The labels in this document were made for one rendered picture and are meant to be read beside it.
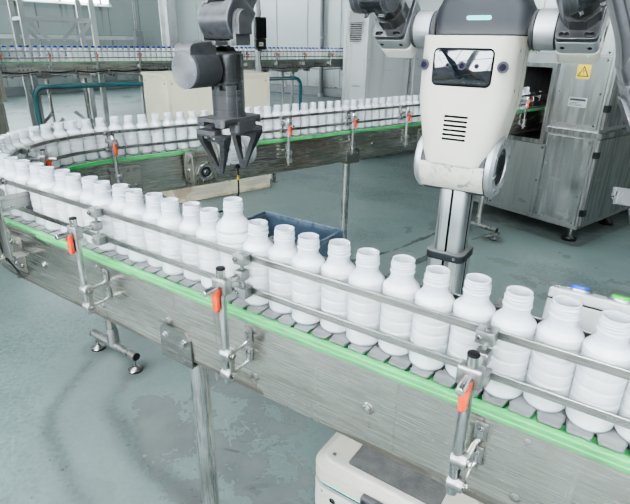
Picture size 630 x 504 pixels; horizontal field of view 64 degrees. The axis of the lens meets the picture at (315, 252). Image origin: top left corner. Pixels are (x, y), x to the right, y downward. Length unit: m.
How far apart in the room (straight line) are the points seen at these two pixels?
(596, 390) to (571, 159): 3.74
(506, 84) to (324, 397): 0.81
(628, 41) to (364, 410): 0.69
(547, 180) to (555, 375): 3.82
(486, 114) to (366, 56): 5.55
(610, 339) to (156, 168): 2.05
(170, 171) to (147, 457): 1.23
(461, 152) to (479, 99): 0.13
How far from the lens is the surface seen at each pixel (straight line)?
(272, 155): 2.71
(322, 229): 1.57
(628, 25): 0.89
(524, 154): 4.61
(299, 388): 0.97
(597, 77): 4.33
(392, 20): 1.41
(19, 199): 1.57
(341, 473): 1.70
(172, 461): 2.13
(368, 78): 6.85
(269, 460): 2.08
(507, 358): 0.76
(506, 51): 1.29
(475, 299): 0.76
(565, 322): 0.74
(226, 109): 0.91
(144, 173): 2.41
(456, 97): 1.31
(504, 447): 0.82
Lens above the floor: 1.48
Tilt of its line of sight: 23 degrees down
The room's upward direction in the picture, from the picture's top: 1 degrees clockwise
